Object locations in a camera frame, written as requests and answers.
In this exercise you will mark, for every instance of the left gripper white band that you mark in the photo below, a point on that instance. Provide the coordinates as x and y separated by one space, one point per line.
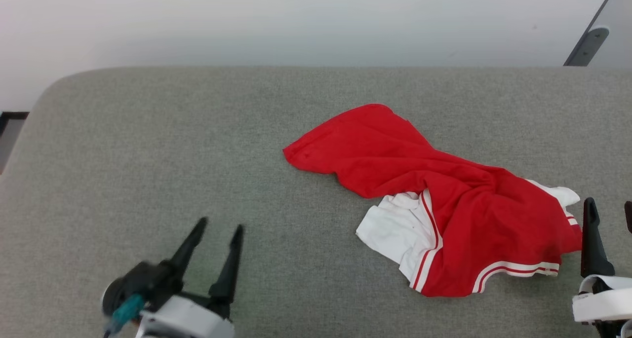
187 320

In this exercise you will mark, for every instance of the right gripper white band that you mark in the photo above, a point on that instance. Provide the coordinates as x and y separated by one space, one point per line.
607 303

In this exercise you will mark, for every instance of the red and white garment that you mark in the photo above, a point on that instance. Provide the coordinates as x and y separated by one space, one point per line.
375 150

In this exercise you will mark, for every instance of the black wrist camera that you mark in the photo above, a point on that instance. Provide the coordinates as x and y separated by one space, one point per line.
140 281

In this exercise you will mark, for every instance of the grey metal frame panel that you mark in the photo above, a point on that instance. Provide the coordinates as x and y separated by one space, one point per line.
587 44

